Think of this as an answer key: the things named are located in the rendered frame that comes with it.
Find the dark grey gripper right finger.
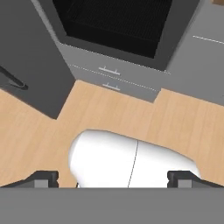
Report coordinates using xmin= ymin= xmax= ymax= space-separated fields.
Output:
xmin=167 ymin=170 xmax=224 ymax=189

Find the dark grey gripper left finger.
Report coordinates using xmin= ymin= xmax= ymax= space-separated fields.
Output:
xmin=0 ymin=170 xmax=60 ymax=189

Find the white rounded shell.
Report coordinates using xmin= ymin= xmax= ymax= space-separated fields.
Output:
xmin=68 ymin=129 xmax=202 ymax=189

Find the grey drawer front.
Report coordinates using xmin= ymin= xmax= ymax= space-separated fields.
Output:
xmin=69 ymin=64 xmax=162 ymax=103
xmin=57 ymin=41 xmax=172 ymax=92

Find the grey cupboard run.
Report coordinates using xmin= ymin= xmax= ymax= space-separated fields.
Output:
xmin=164 ymin=0 xmax=224 ymax=107

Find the dark grey appliance door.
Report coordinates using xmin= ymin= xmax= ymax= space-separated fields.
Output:
xmin=0 ymin=0 xmax=77 ymax=121

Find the dark grey built-in oven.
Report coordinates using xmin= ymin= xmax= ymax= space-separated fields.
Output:
xmin=37 ymin=0 xmax=206 ymax=73

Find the black door handle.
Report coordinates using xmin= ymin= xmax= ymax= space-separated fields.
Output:
xmin=0 ymin=65 xmax=30 ymax=91

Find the silver drawer handle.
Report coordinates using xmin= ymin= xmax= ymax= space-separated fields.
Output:
xmin=101 ymin=81 xmax=122 ymax=92
xmin=98 ymin=66 xmax=122 ymax=76

